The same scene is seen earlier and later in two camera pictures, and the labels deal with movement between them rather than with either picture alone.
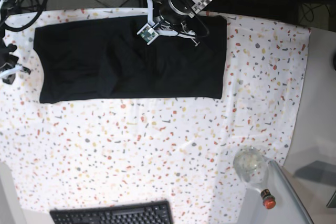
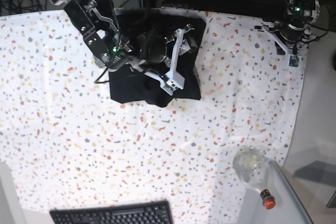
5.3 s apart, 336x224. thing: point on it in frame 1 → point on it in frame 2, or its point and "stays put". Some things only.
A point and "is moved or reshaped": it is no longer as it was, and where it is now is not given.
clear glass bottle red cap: x=251 y=165 stays put
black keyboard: x=157 y=212 stays put
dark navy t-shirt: x=91 y=59 is moved or reshaped
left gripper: x=8 y=61 → x=152 y=47
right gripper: x=175 y=12 → x=293 y=30
